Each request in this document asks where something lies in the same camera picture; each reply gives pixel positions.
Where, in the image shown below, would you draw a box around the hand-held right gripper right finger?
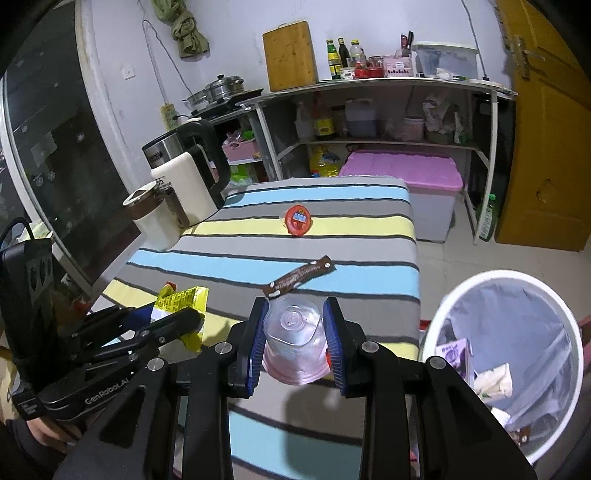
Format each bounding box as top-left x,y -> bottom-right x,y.
322,296 -> 539,480

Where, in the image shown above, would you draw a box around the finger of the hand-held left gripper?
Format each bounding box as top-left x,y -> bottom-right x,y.
73,308 -> 206,371
61,302 -> 158,352

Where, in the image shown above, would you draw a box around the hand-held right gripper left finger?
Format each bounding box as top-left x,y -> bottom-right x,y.
53,295 -> 271,480

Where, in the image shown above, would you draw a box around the yellow snack wrapper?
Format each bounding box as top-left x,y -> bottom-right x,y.
154,285 -> 210,352

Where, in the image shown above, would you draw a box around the clear plastic cup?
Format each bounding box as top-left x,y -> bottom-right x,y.
262,295 -> 331,385

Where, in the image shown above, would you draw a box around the purple printed drink carton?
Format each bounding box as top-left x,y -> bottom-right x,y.
433,339 -> 476,387

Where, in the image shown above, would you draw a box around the paper wrapper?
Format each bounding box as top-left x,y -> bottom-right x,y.
473,363 -> 514,398

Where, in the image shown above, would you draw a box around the white round trash bin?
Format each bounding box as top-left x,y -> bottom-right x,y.
417,270 -> 584,465

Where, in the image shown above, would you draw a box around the person's left forearm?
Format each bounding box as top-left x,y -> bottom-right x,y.
0,418 -> 70,480

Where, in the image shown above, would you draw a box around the person's left hand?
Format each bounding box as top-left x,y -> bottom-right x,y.
25,413 -> 87,455

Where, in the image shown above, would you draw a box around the striped tablecloth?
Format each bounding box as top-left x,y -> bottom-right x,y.
90,177 -> 422,480

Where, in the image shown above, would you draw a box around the white cup with brown lid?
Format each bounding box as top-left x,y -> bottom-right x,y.
122,180 -> 186,253

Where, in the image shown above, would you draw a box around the red lidded jelly cup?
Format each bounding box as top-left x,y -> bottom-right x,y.
282,205 -> 315,237

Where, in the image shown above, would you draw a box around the white and black electric kettle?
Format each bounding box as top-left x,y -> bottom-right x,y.
141,119 -> 231,228

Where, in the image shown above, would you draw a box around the dark glass cabinet door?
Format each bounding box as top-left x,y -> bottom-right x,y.
0,0 -> 145,302

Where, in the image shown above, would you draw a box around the green packet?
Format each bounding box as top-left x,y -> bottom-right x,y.
228,163 -> 253,186

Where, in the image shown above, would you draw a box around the yellow cooking oil bottle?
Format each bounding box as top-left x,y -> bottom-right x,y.
310,143 -> 345,179

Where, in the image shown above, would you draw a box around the storage box with pink lid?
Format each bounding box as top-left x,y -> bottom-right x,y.
339,150 -> 464,244

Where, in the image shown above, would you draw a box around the pink basket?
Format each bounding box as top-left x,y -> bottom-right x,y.
221,138 -> 260,163

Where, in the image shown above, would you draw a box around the green plastic bottle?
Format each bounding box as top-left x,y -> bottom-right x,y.
477,193 -> 500,243

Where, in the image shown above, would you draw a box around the small white rack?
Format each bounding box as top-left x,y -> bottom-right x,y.
198,108 -> 274,186

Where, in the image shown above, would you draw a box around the soy sauce bottle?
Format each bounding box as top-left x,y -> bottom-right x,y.
313,94 -> 336,141

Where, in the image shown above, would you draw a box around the white spray bottle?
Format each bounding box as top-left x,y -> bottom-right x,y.
295,101 -> 317,142

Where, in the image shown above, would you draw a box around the white plastic jug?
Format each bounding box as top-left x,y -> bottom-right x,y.
344,98 -> 379,139

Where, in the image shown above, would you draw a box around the small steel pot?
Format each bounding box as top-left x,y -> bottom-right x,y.
182,89 -> 209,112

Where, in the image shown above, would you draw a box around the black induction cooker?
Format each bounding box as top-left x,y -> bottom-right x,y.
189,87 -> 265,119

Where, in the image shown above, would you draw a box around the large steel steamer pot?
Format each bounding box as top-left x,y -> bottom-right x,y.
204,73 -> 246,103

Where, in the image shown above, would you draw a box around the crumpled plastic bags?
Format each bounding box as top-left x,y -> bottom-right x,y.
422,89 -> 472,145

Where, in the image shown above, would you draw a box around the white metal shelf unit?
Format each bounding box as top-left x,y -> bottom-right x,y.
242,76 -> 519,246

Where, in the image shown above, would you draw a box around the red jar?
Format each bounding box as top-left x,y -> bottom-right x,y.
353,55 -> 387,79

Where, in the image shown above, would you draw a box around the green bottle with yellow label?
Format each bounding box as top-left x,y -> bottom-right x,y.
326,39 -> 343,80

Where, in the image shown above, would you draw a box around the yellow wooden door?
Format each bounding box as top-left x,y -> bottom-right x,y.
493,0 -> 591,253

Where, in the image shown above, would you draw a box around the wooden cutting board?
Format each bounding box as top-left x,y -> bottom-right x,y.
262,20 -> 320,92

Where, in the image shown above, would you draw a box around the clear bottle with yellow cap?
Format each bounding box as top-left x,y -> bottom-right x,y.
348,39 -> 367,69

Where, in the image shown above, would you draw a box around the green hanging cloth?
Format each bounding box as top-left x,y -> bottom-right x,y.
153,0 -> 210,60

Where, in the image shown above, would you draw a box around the clear plastic storage box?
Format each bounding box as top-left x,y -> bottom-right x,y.
412,41 -> 479,79

